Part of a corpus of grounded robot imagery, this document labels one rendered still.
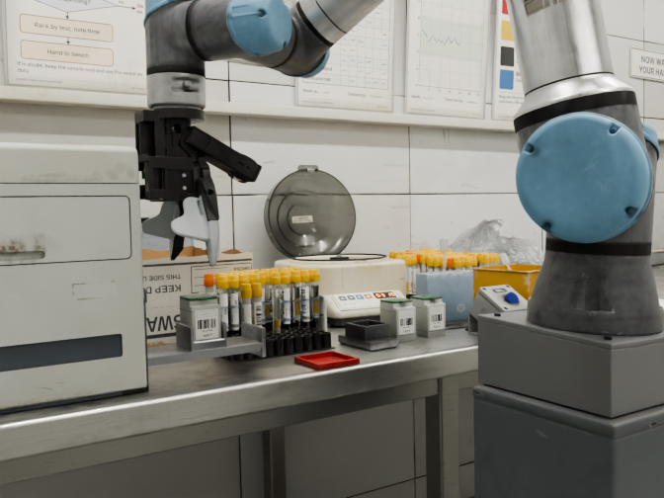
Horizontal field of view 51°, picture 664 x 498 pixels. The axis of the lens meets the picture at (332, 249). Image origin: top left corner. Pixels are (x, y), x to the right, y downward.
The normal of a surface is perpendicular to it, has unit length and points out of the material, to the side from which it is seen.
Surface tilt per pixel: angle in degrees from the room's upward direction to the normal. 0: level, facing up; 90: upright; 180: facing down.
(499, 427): 90
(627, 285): 74
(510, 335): 90
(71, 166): 89
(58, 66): 92
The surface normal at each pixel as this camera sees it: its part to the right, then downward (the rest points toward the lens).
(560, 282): -0.76, -0.28
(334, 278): 0.34, 0.04
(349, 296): 0.14, -0.89
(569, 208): -0.42, 0.17
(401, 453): 0.54, 0.03
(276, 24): 0.90, 0.01
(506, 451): -0.84, 0.05
